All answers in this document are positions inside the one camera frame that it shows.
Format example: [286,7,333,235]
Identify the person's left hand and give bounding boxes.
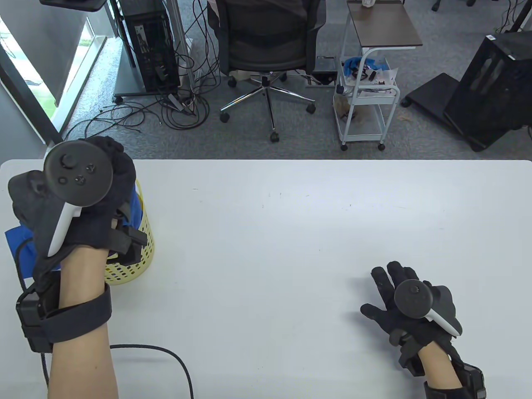
[8,136,148,284]

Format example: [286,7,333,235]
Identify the person's right hand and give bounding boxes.
[360,261,463,377]

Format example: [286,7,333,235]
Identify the blue t-shirt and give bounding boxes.
[5,224,40,283]
[121,187,145,233]

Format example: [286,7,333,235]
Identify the grey handheld controller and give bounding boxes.
[44,141,113,257]
[394,279,463,336]

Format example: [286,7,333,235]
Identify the person's left forearm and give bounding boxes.
[47,245,121,399]

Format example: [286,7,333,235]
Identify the person's right forearm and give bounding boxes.
[417,343,464,391]

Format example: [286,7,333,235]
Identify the yellow perforated laundry basket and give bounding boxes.
[104,179,155,285]

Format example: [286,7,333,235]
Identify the grey rolling desk base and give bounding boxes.
[113,42,183,104]

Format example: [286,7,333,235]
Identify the white rolling utility cart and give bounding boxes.
[332,47,401,152]

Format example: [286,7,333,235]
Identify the black computer tower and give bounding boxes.
[121,0,181,93]

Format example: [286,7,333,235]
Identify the brown bag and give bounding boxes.
[335,94,358,123]

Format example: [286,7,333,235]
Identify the black desk top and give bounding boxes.
[39,0,109,12]

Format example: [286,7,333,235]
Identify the black wheeled platform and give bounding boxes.
[401,73,462,125]

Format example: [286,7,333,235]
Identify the clear bag of papers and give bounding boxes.
[357,66,399,98]

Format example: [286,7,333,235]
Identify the black mesh office chair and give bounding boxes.
[207,0,328,144]

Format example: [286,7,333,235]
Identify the black computer case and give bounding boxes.
[444,31,532,152]

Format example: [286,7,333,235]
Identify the blue cloth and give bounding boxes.
[343,57,389,77]

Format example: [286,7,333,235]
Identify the black floor box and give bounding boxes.
[310,56,338,88]

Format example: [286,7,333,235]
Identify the brown top side table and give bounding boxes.
[341,0,424,52]

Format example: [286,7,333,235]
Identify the black chair base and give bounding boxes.
[431,0,478,12]

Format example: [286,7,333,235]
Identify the black stand pole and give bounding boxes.
[497,0,532,34]

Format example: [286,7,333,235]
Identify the black wrist camera strap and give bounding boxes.
[424,362,487,399]
[16,281,113,354]

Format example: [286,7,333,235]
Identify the black window frame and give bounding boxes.
[0,54,63,147]

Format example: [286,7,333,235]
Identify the tangle of black floor cables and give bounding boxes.
[62,0,223,146]

